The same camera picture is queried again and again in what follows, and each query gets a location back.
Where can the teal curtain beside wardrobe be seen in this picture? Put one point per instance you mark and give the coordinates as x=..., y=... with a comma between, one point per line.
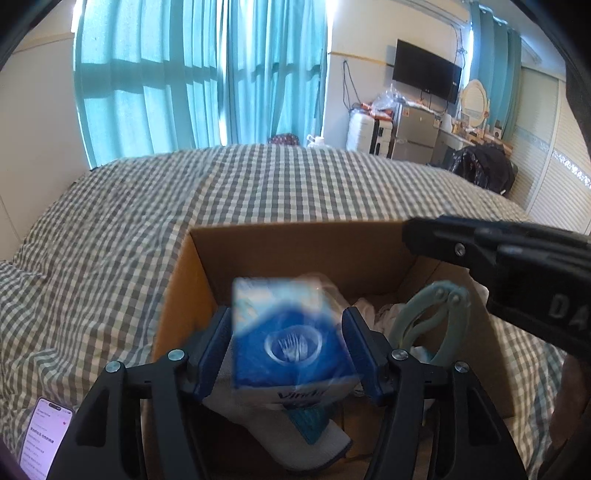
x=496, y=69

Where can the white louvred wardrobe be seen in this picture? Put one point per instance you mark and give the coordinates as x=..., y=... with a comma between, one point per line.
x=554, y=152

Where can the oval white vanity mirror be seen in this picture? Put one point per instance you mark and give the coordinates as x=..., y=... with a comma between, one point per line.
x=474, y=104

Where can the black wall television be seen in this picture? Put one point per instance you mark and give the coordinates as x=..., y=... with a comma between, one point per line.
x=427, y=69

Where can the blue tissue packet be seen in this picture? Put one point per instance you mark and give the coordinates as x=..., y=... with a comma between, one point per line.
x=277, y=332

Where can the black bag on chair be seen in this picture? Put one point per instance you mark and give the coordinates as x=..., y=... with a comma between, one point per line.
x=485, y=168

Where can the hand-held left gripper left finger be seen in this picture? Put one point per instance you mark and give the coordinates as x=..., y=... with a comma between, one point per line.
x=213, y=353

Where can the person's right hand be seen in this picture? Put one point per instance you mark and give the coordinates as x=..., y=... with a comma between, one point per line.
x=575, y=406

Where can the narrow teal window curtain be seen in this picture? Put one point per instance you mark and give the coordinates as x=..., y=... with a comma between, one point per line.
x=277, y=69

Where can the clear plastic bag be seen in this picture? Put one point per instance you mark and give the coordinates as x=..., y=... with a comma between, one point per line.
x=387, y=99

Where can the wide teal window curtain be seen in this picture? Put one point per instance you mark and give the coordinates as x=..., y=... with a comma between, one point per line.
x=152, y=78

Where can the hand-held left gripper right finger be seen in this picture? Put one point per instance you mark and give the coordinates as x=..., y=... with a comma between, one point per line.
x=364, y=360

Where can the light green hand grip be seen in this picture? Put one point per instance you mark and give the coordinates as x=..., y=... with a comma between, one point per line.
x=455, y=332

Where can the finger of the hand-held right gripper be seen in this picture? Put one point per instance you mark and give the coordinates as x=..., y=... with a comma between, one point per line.
x=438, y=240

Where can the silver mini fridge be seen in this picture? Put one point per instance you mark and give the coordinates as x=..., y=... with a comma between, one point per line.
x=415, y=134

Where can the smartphone with lit screen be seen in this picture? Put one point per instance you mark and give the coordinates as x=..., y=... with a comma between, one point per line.
x=44, y=438

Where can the white and black suitcase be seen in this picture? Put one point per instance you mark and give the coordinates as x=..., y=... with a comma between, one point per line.
x=381, y=137

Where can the dark patterned cloth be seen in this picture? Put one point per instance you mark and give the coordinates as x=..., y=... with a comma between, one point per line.
x=282, y=139

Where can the grey checked blanket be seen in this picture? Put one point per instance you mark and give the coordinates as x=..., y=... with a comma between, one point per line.
x=115, y=230

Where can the brown cardboard box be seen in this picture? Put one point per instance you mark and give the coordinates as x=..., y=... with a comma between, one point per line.
x=277, y=249

